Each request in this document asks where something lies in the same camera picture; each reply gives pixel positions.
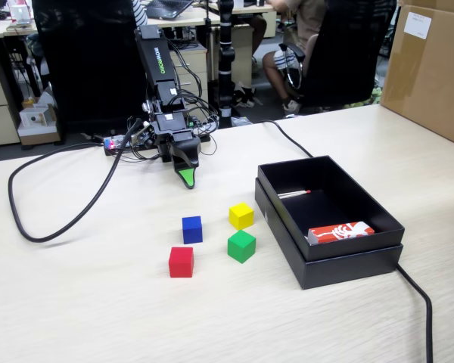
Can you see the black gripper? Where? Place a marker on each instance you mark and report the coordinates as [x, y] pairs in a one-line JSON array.
[[170, 125]]

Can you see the blue wooden cube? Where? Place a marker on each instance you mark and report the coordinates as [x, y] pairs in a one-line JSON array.
[[192, 231]]

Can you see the yellow wooden cube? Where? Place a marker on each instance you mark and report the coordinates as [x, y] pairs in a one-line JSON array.
[[241, 216]]

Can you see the red wooden cube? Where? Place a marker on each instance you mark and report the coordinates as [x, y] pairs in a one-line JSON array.
[[181, 262]]

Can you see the green wooden cube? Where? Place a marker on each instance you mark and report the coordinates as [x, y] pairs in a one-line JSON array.
[[241, 247]]

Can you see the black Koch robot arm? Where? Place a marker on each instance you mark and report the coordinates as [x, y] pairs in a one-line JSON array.
[[155, 56]]

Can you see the small white carton box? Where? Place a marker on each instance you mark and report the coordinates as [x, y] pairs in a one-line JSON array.
[[36, 119]]

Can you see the black cardboard box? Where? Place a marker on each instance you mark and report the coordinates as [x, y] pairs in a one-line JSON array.
[[344, 266]]

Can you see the large brown cardboard box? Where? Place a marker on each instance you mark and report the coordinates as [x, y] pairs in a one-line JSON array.
[[431, 83]]

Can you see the clear plastic bag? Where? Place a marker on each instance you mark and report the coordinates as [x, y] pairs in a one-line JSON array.
[[241, 121]]

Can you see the controller board with red LED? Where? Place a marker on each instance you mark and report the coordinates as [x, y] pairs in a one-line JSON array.
[[111, 145]]

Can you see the black and white shoes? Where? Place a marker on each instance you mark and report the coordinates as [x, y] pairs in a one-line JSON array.
[[246, 96]]

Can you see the white matchstick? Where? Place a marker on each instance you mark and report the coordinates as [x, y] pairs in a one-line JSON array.
[[289, 196], [295, 193]]

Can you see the black segmented pole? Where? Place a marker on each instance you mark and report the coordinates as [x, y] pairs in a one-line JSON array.
[[226, 56]]

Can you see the black mesh office chair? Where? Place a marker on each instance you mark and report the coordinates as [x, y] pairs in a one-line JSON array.
[[91, 68]]

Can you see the beige office desk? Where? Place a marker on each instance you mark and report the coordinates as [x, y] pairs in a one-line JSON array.
[[7, 32], [189, 20]]

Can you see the person in striped shirt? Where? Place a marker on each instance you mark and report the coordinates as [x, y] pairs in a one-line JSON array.
[[140, 15]]

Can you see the black laptop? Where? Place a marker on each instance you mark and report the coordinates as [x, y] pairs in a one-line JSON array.
[[166, 7]]

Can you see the orange and white matchbox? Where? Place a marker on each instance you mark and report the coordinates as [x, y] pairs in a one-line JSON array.
[[340, 232]]

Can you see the seated person in shorts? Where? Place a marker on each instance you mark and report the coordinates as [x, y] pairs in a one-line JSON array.
[[310, 15]]

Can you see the black office chair with armrest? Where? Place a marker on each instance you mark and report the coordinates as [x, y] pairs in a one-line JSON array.
[[348, 56]]

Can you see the green patterned bag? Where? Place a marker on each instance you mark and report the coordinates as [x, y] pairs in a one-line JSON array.
[[374, 94]]

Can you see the white shipping label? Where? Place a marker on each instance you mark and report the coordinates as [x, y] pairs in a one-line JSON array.
[[418, 24]]

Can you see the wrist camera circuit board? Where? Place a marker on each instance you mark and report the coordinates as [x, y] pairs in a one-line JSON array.
[[145, 136]]

